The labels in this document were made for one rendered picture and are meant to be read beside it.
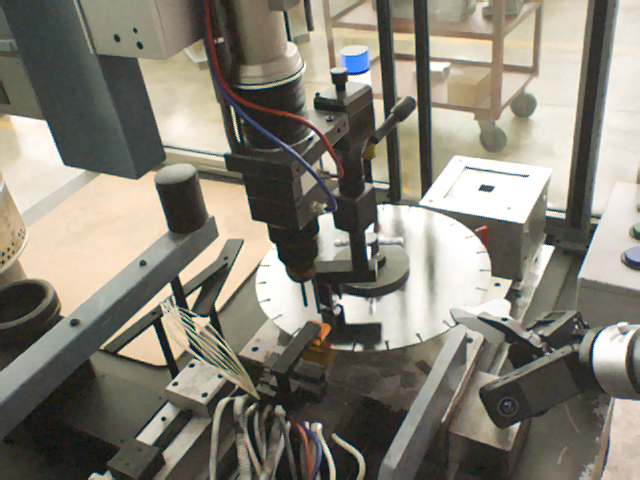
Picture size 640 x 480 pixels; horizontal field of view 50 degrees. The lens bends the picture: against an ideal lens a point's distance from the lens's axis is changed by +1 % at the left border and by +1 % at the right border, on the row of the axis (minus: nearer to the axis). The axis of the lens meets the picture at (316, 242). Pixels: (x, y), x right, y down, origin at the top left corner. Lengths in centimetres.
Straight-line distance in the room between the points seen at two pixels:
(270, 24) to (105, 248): 97
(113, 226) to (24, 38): 90
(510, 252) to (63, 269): 89
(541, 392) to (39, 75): 61
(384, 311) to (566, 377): 24
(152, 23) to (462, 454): 65
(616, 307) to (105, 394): 75
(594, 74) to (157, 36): 77
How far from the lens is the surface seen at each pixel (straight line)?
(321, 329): 84
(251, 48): 63
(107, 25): 64
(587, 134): 123
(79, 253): 154
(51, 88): 74
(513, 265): 119
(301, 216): 70
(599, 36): 116
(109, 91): 68
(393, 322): 87
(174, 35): 62
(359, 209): 79
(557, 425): 104
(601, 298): 105
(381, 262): 94
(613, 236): 113
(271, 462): 80
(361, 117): 74
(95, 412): 105
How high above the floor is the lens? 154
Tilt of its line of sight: 35 degrees down
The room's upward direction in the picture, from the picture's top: 9 degrees counter-clockwise
